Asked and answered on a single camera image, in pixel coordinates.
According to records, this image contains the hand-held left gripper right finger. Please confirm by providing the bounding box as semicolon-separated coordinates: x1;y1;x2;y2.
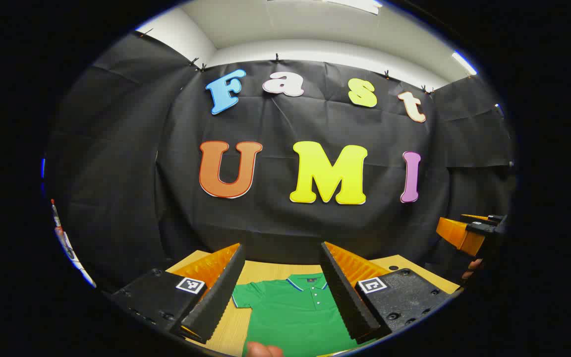
319;241;452;345

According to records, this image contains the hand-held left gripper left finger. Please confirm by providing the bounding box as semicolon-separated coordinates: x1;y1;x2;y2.
111;242;245;345

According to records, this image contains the green polo T-shirt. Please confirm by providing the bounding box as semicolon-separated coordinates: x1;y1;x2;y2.
231;273;365;357

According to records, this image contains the black backdrop cloth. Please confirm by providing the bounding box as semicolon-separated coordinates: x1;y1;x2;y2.
45;32;516;293

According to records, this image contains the white and red equipment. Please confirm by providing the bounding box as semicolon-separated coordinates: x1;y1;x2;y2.
50;198;97;289

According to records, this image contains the ceiling light panel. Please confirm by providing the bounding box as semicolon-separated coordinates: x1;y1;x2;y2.
323;0;383;15
452;50;478;76

